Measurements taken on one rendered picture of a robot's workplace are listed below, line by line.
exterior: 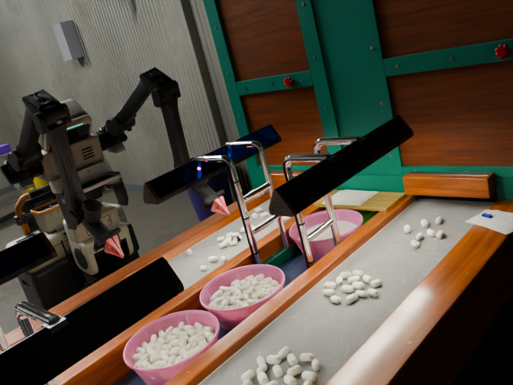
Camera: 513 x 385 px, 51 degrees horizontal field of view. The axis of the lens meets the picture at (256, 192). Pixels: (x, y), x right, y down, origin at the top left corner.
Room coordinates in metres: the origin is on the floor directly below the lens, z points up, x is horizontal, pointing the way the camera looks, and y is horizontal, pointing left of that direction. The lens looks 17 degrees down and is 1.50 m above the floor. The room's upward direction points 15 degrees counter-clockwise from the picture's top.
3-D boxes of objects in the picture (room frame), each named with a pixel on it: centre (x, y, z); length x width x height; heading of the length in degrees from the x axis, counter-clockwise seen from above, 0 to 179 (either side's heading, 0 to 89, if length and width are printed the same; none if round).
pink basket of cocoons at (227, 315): (1.46, 0.12, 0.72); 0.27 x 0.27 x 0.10
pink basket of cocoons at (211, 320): (1.27, 0.32, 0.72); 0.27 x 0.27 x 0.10
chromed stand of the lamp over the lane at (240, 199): (1.79, 0.06, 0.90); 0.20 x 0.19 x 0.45; 133
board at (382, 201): (1.91, -0.37, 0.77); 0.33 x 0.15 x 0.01; 43
